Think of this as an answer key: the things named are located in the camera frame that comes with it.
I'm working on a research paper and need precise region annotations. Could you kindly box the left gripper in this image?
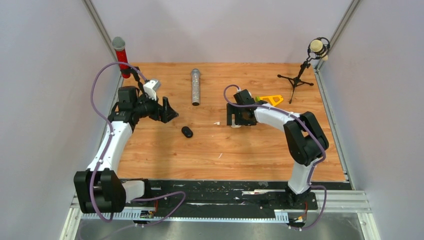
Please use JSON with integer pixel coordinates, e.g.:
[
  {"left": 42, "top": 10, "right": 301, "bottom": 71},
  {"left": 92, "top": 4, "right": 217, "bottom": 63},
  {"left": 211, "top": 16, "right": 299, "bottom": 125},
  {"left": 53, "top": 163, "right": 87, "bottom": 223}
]
[{"left": 133, "top": 91, "right": 179, "bottom": 124}]

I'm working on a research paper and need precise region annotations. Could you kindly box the black earbud charging case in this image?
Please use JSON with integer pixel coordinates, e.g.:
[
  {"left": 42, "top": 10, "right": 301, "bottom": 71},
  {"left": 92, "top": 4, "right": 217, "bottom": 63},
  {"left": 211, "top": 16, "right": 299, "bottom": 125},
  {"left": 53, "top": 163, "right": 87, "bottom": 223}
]
[{"left": 181, "top": 126, "right": 194, "bottom": 138}]

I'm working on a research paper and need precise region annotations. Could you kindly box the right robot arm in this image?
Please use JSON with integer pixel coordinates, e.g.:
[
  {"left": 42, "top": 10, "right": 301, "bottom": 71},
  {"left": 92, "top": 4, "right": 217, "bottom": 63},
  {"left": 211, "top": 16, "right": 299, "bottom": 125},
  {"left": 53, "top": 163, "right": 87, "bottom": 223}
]
[{"left": 226, "top": 88, "right": 329, "bottom": 209}]

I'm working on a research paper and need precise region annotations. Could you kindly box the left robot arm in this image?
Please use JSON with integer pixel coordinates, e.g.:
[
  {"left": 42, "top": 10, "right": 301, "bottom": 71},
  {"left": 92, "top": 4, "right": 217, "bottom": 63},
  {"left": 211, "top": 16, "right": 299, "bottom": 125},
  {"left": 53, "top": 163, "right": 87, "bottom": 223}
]
[{"left": 73, "top": 81, "right": 179, "bottom": 214}]

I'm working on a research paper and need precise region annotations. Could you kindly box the yellow triangular plastic piece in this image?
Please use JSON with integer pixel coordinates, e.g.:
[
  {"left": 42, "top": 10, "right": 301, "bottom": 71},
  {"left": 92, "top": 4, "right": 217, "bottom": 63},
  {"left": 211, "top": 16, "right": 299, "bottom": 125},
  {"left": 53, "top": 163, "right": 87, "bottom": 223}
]
[{"left": 259, "top": 95, "right": 284, "bottom": 107}]

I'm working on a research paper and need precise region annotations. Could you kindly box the silver glitter microphone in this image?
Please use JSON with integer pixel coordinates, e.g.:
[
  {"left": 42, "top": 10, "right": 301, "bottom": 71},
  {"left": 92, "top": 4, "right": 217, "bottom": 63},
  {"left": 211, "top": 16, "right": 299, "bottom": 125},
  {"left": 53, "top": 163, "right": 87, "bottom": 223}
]
[{"left": 191, "top": 68, "right": 201, "bottom": 106}]

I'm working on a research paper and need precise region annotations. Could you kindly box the red glitter microphone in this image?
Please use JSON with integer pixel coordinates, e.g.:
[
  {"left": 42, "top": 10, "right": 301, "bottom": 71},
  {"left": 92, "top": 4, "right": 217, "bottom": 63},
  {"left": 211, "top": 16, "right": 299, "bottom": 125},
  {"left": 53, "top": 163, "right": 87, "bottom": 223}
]
[{"left": 111, "top": 36, "right": 131, "bottom": 79}]

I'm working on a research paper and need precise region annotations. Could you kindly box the black tripod mic stand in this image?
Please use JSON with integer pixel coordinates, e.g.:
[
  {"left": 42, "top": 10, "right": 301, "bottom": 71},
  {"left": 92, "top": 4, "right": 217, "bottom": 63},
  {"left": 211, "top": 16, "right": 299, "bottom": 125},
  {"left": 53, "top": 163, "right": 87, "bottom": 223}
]
[{"left": 277, "top": 36, "right": 331, "bottom": 104}]

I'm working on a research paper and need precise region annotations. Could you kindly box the beige condenser microphone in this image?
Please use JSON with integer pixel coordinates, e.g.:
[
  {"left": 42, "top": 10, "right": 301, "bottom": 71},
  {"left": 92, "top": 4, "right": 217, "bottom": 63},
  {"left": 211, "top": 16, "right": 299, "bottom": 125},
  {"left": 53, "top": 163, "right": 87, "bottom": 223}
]
[{"left": 308, "top": 37, "right": 331, "bottom": 61}]

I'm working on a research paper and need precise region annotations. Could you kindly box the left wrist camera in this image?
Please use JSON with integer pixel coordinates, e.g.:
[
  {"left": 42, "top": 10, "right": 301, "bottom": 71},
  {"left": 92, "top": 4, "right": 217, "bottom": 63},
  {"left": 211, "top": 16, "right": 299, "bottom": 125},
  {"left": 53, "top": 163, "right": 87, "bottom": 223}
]
[{"left": 143, "top": 79, "right": 161, "bottom": 101}]

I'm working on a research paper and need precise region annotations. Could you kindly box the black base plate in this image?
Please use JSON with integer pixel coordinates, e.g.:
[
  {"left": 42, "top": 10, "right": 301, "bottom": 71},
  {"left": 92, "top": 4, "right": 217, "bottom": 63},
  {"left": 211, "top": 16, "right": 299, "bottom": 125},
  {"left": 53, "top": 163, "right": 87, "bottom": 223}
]
[{"left": 127, "top": 180, "right": 319, "bottom": 219}]

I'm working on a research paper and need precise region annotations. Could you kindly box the slotted cable duct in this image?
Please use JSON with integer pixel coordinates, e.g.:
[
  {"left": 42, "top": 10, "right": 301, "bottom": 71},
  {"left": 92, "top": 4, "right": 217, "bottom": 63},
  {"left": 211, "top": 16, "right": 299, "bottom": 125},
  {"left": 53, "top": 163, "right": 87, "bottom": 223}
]
[{"left": 81, "top": 208, "right": 290, "bottom": 223}]

